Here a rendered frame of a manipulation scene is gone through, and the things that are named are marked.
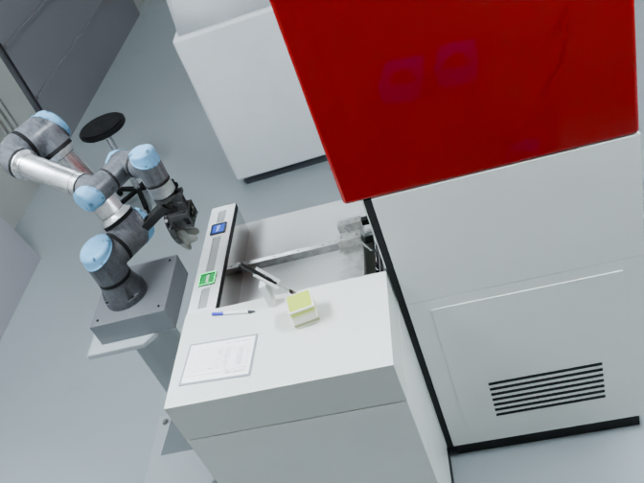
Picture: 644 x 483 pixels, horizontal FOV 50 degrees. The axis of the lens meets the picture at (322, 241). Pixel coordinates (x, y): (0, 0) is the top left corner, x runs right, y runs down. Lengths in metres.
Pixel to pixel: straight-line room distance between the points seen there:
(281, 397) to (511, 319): 0.75
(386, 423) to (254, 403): 0.36
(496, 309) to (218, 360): 0.83
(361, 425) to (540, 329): 0.65
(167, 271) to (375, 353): 0.95
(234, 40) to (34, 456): 2.37
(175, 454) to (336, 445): 1.27
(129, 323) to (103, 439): 1.15
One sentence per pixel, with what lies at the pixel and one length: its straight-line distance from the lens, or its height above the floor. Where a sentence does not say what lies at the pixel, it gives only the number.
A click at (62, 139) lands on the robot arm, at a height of 1.45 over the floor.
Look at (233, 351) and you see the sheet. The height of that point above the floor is 0.97.
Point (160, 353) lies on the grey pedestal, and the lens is 2.55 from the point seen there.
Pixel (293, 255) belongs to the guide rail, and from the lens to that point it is 2.37.
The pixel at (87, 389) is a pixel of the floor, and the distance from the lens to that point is 3.73.
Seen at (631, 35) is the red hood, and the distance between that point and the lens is 1.73.
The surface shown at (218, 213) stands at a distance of 2.53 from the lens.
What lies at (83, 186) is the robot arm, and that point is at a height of 1.44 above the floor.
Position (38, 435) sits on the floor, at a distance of 3.71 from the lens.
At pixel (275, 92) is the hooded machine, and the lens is 4.17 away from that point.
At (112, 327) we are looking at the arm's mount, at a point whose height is 0.89.
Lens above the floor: 2.26
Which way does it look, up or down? 37 degrees down
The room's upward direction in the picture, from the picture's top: 22 degrees counter-clockwise
